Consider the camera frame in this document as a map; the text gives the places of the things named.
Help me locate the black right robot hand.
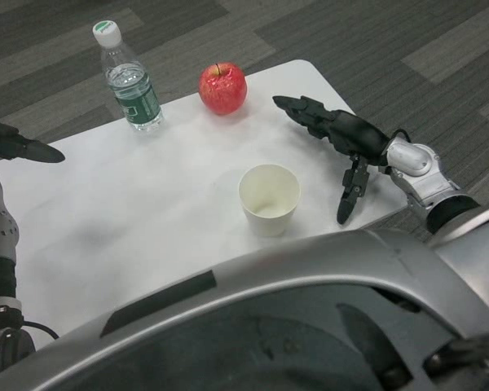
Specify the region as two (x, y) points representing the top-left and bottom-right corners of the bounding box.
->
(271, 95), (392, 225)

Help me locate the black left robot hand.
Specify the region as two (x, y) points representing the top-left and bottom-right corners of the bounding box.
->
(0, 95), (66, 164)

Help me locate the white paper cup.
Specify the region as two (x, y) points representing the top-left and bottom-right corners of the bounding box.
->
(238, 163), (302, 238)

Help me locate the clear plastic water bottle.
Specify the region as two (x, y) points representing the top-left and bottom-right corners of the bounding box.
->
(91, 19), (165, 134)

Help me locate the red apple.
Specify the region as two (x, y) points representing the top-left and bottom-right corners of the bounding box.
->
(198, 61), (248, 116)

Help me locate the silver robot chest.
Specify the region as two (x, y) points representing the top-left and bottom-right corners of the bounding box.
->
(0, 227), (489, 391)

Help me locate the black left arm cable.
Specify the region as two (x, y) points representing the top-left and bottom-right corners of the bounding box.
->
(20, 320), (60, 340)

